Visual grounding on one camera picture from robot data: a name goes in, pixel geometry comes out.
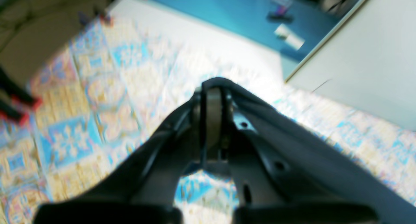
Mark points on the black t-shirt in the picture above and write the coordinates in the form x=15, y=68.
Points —
x=354, y=169

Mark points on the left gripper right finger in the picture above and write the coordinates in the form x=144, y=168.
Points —
x=271, y=190

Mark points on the patterned tablecloth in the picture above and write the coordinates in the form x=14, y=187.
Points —
x=107, y=90

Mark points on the upper left table clamp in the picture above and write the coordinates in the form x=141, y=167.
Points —
x=18, y=98

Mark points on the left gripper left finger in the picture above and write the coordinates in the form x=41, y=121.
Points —
x=141, y=190

